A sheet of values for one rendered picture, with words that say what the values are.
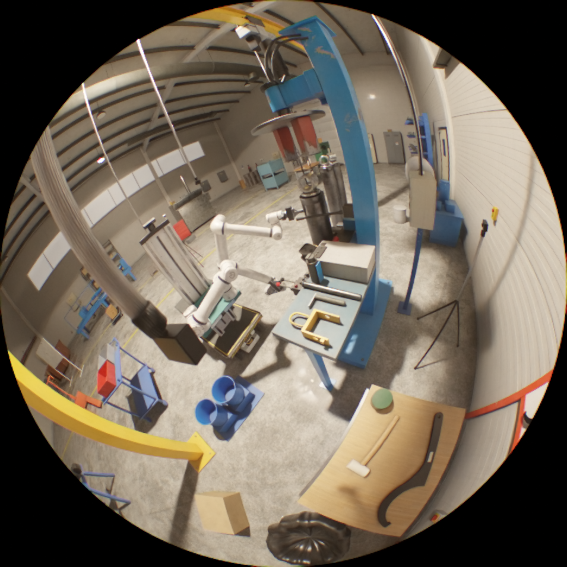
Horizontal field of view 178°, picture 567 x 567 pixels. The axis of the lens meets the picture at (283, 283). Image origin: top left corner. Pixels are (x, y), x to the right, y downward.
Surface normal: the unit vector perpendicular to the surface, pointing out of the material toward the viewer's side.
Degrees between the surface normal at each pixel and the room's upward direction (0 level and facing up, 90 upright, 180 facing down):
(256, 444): 0
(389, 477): 0
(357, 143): 90
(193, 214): 90
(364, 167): 90
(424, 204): 90
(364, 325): 0
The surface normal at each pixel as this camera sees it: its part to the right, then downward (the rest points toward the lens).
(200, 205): 0.73, 0.25
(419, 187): -0.54, 0.69
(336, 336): -0.31, -0.70
